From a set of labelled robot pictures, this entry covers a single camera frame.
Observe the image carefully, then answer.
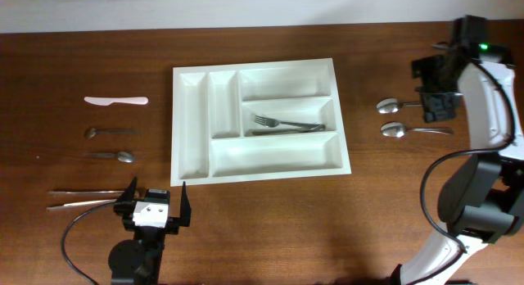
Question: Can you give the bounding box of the silver fork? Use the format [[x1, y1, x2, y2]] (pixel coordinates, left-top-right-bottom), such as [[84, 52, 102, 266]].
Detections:
[[251, 115, 318, 129], [251, 124, 326, 136]]

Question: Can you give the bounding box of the small dark metal teaspoon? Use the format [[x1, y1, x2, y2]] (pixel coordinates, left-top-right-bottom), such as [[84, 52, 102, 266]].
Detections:
[[84, 128, 136, 139]]

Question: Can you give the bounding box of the silver tablespoon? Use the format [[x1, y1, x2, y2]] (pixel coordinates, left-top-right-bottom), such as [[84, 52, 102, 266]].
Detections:
[[376, 98, 422, 114], [380, 122, 454, 138]]

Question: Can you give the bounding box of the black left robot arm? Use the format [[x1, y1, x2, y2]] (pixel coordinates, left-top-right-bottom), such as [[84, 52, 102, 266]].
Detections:
[[108, 178, 192, 284]]

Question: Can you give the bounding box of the pink plastic knife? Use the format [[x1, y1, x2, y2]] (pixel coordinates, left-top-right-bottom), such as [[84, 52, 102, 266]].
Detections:
[[84, 97, 149, 106]]

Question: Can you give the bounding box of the upper metal chopstick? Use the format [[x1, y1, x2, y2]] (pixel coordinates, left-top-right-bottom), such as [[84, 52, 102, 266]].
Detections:
[[47, 190, 124, 195]]

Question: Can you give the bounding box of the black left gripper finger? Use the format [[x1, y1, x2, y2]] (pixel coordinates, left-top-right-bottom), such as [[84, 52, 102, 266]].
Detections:
[[178, 182, 192, 227], [113, 177, 138, 215]]

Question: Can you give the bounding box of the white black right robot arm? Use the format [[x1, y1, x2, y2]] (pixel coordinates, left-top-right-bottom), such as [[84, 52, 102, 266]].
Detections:
[[388, 15, 523, 284]]

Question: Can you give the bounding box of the white plastic cutlery tray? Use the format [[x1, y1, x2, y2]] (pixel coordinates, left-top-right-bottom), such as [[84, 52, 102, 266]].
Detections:
[[170, 58, 351, 187]]

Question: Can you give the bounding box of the small silver teaspoon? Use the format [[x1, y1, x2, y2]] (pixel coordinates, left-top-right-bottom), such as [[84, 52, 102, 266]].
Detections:
[[84, 152, 135, 163]]

